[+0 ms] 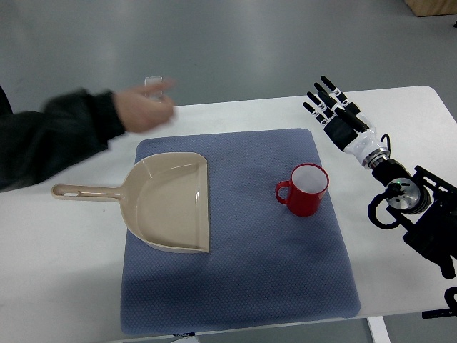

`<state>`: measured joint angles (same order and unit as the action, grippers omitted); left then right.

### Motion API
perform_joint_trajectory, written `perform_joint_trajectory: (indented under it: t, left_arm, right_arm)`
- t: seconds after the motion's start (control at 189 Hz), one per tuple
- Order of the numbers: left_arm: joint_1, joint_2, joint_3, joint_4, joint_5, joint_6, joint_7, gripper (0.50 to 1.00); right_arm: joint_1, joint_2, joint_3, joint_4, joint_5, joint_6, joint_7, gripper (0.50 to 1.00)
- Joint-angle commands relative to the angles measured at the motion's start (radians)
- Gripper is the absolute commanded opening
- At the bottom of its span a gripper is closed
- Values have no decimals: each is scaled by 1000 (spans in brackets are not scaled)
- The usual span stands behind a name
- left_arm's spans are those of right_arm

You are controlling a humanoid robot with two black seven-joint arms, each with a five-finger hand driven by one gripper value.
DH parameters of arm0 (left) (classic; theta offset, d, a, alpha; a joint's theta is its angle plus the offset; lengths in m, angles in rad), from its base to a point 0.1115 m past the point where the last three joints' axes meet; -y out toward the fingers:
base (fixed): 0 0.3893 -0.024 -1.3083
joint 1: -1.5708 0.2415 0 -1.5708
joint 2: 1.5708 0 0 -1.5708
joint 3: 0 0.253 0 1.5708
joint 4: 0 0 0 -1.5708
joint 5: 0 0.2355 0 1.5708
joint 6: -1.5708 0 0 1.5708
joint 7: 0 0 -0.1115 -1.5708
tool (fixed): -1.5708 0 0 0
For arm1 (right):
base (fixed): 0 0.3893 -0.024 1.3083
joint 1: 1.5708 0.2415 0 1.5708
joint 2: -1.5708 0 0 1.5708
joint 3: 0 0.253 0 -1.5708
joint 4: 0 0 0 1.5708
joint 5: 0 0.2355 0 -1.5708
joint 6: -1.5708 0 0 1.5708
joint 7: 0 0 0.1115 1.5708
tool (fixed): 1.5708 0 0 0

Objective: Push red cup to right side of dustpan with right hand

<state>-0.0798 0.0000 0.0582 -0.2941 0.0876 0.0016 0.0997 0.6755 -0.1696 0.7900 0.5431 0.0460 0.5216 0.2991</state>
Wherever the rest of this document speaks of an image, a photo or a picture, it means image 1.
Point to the person's bare hand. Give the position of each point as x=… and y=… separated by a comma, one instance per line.
x=143, y=108

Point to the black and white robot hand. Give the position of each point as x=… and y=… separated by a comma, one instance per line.
x=346, y=125

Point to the red mug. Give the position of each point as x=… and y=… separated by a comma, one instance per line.
x=303, y=192

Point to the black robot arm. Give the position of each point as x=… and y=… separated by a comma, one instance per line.
x=422, y=203

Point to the dark jacket sleeve forearm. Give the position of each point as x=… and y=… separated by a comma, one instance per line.
x=36, y=145

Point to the beige plastic dustpan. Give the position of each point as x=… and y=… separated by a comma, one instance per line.
x=164, y=201

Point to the wooden box corner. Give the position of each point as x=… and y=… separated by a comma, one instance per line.
x=422, y=8

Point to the white table leg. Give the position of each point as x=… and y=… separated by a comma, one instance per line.
x=378, y=330

